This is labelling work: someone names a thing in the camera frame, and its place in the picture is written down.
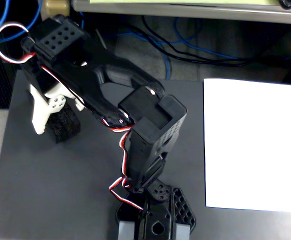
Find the black foam cube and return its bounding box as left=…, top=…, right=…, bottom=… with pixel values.
left=46, top=100, right=82, bottom=144

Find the white paper sheet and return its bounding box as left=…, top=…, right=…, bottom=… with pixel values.
left=203, top=78, right=291, bottom=213

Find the blue looped network cable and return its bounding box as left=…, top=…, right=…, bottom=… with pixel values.
left=0, top=0, right=43, bottom=43

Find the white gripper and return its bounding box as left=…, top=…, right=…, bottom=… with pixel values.
left=22, top=61, right=86, bottom=136

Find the white desk board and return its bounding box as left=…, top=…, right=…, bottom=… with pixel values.
left=71, top=0, right=291, bottom=26

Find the beige plastic block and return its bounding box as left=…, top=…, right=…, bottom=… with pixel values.
left=41, top=0, right=72, bottom=18

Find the grey cable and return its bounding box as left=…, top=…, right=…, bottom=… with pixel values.
left=95, top=28, right=108, bottom=50

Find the grey table clamp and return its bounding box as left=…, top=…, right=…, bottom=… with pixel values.
left=176, top=223, right=191, bottom=240
left=118, top=220, right=137, bottom=240

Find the blue floor network cable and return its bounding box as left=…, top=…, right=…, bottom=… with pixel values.
left=115, top=16, right=239, bottom=81

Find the long white red servo cable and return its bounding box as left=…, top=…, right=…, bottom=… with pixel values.
left=102, top=119, right=147, bottom=212

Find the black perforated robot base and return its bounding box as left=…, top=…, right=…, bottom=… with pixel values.
left=115, top=186, right=197, bottom=240

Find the long black floor cable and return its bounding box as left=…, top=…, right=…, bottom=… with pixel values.
left=141, top=15, right=261, bottom=68

